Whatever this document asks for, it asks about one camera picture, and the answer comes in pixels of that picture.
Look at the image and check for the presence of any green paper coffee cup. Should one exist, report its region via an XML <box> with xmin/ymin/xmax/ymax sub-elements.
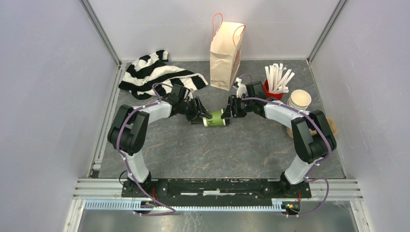
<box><xmin>203</xmin><ymin>109</ymin><xmax>226</xmax><ymax>127</ymax></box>

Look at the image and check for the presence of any red straw holder cup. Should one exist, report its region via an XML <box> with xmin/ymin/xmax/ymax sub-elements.
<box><xmin>263</xmin><ymin>80</ymin><xmax>284</xmax><ymax>100</ymax></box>

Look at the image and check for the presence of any brown cardboard cup carrier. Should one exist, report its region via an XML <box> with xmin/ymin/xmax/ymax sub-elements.
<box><xmin>286</xmin><ymin>116</ymin><xmax>338</xmax><ymax>138</ymax></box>

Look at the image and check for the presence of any metal cable duct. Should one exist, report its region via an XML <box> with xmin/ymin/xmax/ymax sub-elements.
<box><xmin>84</xmin><ymin>200</ymin><xmax>285</xmax><ymax>212</ymax></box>

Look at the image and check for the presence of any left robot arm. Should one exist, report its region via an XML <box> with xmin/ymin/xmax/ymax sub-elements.
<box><xmin>107</xmin><ymin>85</ymin><xmax>212</xmax><ymax>197</ymax></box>

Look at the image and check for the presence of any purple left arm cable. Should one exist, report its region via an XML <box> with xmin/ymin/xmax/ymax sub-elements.
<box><xmin>115</xmin><ymin>82</ymin><xmax>177</xmax><ymax>217</ymax></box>

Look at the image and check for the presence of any stack of paper cups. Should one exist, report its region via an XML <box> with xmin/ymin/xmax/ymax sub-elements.
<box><xmin>287</xmin><ymin>89</ymin><xmax>312</xmax><ymax>110</ymax></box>

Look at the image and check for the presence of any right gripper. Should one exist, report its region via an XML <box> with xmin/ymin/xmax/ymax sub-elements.
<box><xmin>220</xmin><ymin>95</ymin><xmax>254</xmax><ymax>119</ymax></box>

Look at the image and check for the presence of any white wrapped straws bundle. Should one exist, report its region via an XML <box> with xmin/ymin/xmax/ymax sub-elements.
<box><xmin>264</xmin><ymin>63</ymin><xmax>295</xmax><ymax>93</ymax></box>

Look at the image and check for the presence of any black white striped cloth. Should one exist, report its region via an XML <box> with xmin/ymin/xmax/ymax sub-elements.
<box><xmin>118</xmin><ymin>50</ymin><xmax>208</xmax><ymax>100</ymax></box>

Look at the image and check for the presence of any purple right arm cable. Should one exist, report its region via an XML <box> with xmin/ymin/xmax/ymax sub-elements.
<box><xmin>238</xmin><ymin>73</ymin><xmax>333</xmax><ymax>218</ymax></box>

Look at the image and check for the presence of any black cup lid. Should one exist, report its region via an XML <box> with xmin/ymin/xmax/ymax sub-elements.
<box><xmin>220</xmin><ymin>108</ymin><xmax>230</xmax><ymax>126</ymax></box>

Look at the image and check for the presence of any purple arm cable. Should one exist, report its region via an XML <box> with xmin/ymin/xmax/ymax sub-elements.
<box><xmin>115</xmin><ymin>82</ymin><xmax>177</xmax><ymax>217</ymax></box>
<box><xmin>238</xmin><ymin>73</ymin><xmax>333</xmax><ymax>218</ymax></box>

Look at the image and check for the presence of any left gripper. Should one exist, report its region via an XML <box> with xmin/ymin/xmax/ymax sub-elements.
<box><xmin>179</xmin><ymin>97</ymin><xmax>212</xmax><ymax>125</ymax></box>

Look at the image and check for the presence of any paper takeout bag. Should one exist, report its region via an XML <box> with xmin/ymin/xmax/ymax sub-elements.
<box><xmin>209</xmin><ymin>13</ymin><xmax>246</xmax><ymax>91</ymax></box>

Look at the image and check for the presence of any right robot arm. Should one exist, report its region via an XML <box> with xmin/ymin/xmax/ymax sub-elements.
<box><xmin>221</xmin><ymin>78</ymin><xmax>337</xmax><ymax>197</ymax></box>

